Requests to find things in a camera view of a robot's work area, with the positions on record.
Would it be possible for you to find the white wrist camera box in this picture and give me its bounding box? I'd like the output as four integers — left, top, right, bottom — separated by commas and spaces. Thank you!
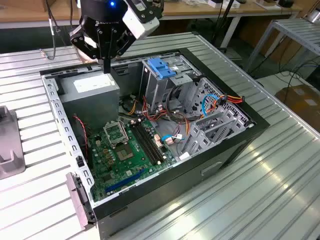
121, 0, 161, 40

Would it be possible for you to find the grey power supply unit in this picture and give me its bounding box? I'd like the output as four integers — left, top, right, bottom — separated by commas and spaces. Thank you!
58, 69, 121, 133

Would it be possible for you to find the black wire loop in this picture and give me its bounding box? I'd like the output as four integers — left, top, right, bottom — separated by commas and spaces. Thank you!
166, 85, 192, 137

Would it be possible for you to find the grey plastic bezel strip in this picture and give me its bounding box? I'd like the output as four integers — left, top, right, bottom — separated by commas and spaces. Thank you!
65, 171, 98, 231

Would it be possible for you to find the green motherboard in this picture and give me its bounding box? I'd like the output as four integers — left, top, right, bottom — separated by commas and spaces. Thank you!
87, 119, 178, 202

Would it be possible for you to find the blue wire with pink plug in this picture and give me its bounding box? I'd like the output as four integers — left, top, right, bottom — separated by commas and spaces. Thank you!
161, 134, 186, 145

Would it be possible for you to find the metal disk bay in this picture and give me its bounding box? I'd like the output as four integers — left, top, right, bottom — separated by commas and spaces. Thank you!
179, 76, 253, 161

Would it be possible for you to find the black cable with metal plug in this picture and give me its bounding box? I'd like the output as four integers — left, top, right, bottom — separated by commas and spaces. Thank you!
44, 0, 63, 61

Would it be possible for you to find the metal slat side table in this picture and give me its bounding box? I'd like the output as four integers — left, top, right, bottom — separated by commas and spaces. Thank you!
246, 18, 320, 73

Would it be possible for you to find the red black fan wire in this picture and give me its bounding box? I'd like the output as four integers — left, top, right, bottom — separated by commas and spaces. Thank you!
72, 113, 90, 161

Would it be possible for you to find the blue plastic cage latch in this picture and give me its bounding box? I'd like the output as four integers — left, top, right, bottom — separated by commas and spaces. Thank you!
147, 57, 177, 79

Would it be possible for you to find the grey parts rack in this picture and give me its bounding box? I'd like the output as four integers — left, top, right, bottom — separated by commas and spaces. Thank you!
0, 104, 27, 180

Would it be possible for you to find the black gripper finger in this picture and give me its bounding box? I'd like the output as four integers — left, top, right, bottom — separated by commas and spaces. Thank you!
69, 24, 109, 75
107, 27, 135, 75

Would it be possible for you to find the yellow black wire bundle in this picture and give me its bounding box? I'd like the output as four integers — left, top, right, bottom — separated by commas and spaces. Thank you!
124, 97, 141, 116

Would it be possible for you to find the CPU socket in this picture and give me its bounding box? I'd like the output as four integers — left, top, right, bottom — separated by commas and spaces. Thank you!
113, 142, 138, 163

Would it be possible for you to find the brown cardboard box with labels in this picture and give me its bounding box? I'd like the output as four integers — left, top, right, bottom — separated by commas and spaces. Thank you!
274, 83, 320, 126

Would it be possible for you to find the silver metal cylinder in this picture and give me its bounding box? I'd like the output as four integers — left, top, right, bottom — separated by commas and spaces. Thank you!
306, 7, 320, 25

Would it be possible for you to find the metal optical drive cage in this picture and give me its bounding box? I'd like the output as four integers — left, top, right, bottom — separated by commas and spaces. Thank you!
138, 54, 202, 113

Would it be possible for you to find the wooden desk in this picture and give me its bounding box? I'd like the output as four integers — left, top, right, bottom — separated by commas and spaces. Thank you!
0, 0, 304, 49

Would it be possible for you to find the metal socket cover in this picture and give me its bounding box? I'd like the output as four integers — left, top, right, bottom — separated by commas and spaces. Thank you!
103, 120, 130, 148

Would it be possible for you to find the black RAM slot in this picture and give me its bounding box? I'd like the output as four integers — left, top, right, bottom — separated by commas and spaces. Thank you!
139, 117, 170, 158
132, 119, 164, 163
129, 120, 161, 165
136, 118, 167, 160

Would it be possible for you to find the red orange wire bundle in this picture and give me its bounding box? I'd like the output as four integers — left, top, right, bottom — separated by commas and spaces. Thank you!
141, 94, 176, 124

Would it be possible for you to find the black open PC case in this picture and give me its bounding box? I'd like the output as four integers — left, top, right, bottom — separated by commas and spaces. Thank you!
39, 47, 271, 240

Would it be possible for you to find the black tripod stand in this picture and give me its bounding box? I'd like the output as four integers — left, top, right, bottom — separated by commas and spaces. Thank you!
211, 0, 237, 50

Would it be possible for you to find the blue expansion slot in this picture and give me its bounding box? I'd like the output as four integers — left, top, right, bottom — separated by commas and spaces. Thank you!
104, 167, 147, 193

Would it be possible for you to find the blue SATA wire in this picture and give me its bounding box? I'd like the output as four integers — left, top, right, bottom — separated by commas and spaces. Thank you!
201, 93, 222, 118

